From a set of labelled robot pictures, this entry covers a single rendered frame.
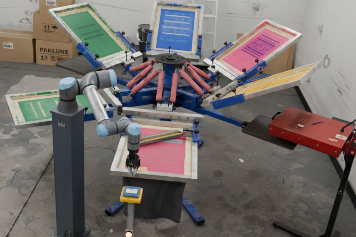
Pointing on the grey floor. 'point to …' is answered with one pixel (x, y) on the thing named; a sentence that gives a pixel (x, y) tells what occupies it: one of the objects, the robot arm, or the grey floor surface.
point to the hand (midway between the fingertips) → (132, 173)
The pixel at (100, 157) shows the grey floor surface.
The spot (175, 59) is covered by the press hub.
